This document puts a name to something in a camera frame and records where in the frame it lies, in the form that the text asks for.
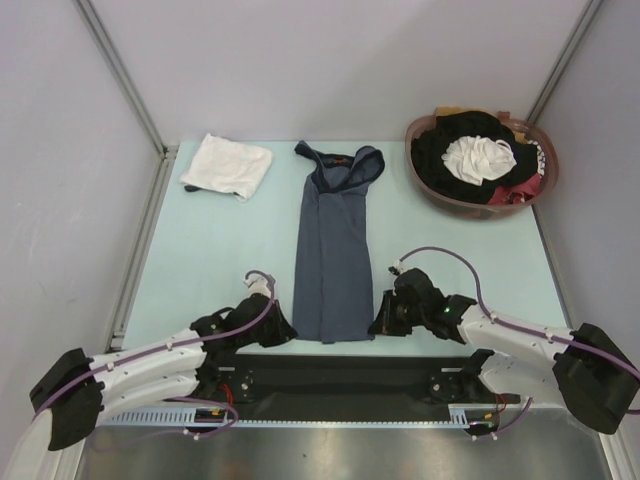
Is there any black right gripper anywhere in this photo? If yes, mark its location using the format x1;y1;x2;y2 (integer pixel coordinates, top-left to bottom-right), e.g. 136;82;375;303
368;289;427;337

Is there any white graphic tank top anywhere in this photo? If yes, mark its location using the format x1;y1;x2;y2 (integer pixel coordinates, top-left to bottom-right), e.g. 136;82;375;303
180;134;274;202

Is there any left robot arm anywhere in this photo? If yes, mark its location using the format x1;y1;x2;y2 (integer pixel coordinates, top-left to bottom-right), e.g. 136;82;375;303
30;270;297;451

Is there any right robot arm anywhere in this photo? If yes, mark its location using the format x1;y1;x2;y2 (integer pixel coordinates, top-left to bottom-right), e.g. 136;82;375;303
369;268;639;435

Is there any light blue table mat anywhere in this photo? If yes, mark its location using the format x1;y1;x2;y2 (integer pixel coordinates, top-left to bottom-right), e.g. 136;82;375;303
123;142;566;349

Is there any red garment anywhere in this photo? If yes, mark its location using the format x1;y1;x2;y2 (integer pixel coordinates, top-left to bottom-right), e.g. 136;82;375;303
488;173;542;206

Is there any black garment pile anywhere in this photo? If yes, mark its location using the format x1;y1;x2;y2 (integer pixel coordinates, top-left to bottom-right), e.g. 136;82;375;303
410;110;538;205

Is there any black white striped garment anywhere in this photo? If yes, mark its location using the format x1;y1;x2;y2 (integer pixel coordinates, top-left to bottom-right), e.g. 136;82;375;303
530;141;546;176

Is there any mustard yellow garment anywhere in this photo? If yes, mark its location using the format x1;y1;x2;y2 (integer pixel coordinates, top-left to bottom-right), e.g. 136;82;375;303
435;107;463;117

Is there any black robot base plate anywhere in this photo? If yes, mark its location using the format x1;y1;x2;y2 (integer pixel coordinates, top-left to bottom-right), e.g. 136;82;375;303
204;354;520;412

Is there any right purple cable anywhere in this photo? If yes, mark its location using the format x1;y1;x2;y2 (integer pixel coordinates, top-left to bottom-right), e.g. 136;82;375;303
397;246;640;440

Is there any white cable duct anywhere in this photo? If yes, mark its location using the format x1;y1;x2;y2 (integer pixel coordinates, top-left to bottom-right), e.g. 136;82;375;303
105;405;499;429

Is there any white strappy garment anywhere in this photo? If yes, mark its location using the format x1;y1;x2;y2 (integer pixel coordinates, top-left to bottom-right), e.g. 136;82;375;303
441;136;517;186

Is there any aluminium frame rail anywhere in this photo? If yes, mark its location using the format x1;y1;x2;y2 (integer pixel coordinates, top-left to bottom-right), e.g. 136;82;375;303
105;145;179;353

